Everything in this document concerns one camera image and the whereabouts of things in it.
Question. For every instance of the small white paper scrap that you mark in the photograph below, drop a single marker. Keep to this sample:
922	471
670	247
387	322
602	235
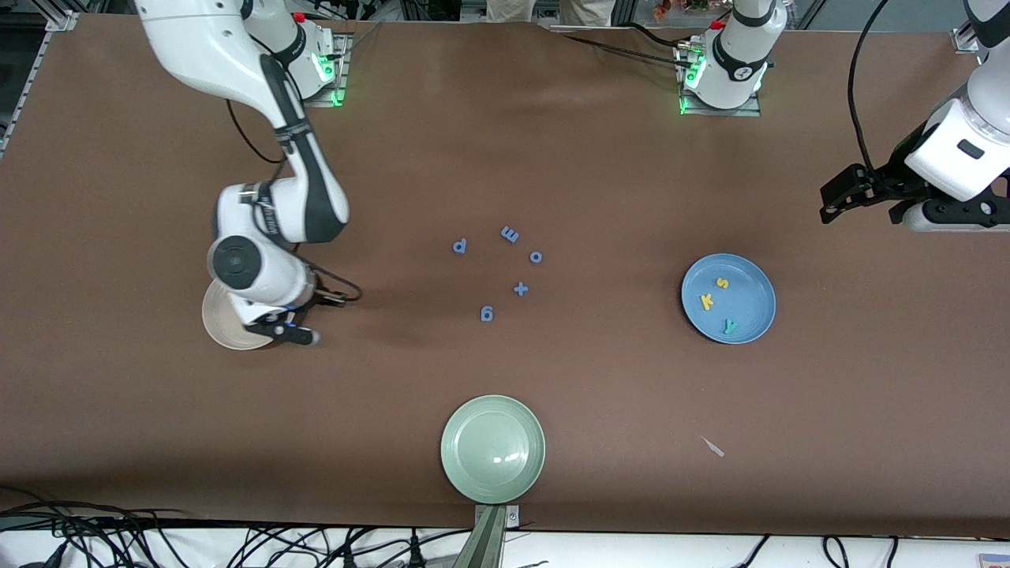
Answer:
714	448

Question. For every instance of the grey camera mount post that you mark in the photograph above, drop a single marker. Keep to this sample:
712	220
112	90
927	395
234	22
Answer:
489	540

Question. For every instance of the blue foam letter p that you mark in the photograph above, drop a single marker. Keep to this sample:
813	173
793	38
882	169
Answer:
460	247

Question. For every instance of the blue foam letter m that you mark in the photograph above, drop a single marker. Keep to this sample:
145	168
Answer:
510	234

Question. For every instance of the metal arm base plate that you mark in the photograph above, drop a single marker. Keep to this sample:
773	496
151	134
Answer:
323	99
722	111

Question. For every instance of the blue round plate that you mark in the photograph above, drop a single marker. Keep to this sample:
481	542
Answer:
750	304

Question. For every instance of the beige round plate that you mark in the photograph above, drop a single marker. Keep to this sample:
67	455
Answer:
221	323

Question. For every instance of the brown table cover sheet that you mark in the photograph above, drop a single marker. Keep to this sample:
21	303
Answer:
505	158

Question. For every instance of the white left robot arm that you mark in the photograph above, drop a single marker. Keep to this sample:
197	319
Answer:
959	126

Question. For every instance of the yellow foam letter k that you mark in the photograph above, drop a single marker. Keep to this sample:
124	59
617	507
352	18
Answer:
707	302

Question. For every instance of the blue foam letter g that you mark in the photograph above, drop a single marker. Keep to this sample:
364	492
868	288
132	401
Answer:
487	315

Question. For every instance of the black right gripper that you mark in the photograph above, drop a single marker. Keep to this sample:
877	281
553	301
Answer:
312	302

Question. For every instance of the pale green round plate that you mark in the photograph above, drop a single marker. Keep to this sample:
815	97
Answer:
493	450

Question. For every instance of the orange background clutter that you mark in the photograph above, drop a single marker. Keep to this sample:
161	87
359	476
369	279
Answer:
661	9

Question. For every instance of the teal foam letter y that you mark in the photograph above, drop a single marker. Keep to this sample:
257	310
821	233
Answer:
730	326

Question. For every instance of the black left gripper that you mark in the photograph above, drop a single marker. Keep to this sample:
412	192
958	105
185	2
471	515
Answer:
885	181

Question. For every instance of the aluminium frame rail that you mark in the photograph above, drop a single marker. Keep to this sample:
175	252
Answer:
55	14
964	38

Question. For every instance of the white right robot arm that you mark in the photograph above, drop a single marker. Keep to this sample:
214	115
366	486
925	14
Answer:
205	47

